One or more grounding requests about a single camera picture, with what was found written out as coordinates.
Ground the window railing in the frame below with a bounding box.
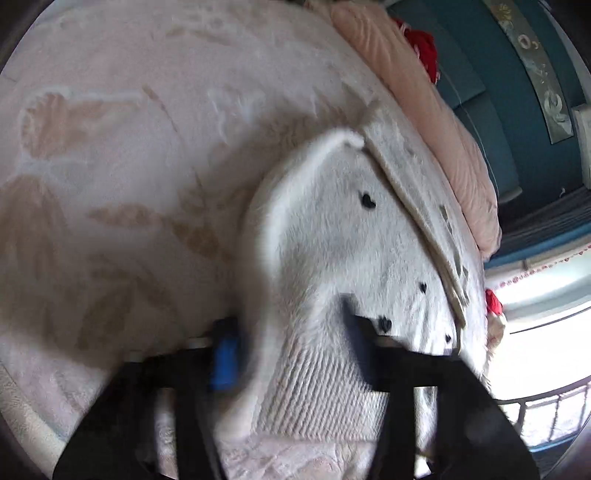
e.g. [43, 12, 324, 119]
[496, 381, 591, 444]

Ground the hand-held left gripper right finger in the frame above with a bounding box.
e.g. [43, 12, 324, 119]
[341, 292, 541, 480]

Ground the grey patterned folded garment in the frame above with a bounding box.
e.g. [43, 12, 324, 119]
[358, 102, 485, 329]

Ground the white fluffy sweater with hearts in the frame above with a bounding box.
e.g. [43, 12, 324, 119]
[221, 128, 467, 444]

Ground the pink quilt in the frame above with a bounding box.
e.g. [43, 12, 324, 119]
[330, 0, 503, 260]

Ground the blue padded headboard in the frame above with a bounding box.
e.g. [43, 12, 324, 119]
[385, 0, 591, 271]

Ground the red and white plush toy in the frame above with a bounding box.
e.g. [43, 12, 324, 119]
[482, 287, 508, 370]

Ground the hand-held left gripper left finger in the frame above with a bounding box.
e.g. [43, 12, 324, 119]
[52, 316, 252, 480]

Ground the red cloth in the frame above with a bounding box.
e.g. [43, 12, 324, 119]
[392, 17, 439, 85]

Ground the pink floral bed blanket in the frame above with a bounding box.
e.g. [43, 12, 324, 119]
[0, 0, 490, 480]

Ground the floral decorative wall strip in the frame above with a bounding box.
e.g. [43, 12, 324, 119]
[482, 0, 578, 145]

